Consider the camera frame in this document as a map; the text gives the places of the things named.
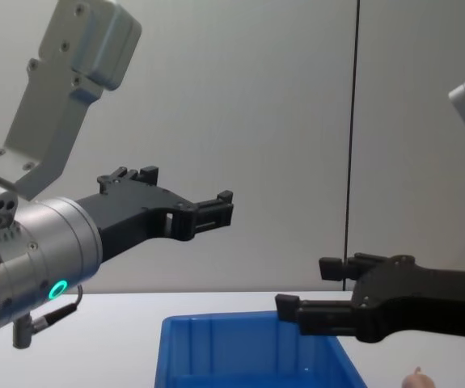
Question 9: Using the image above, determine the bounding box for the blue plastic bin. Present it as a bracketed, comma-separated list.
[152, 310, 369, 388]

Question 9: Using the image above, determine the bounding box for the thin dark cable silver plug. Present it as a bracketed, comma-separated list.
[11, 284, 86, 349]

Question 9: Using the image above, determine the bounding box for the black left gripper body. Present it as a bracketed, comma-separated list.
[74, 183, 187, 264]

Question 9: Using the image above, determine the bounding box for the small tan rounded object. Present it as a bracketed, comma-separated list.
[401, 366, 436, 388]

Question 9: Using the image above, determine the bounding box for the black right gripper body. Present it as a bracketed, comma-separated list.
[350, 254, 465, 344]

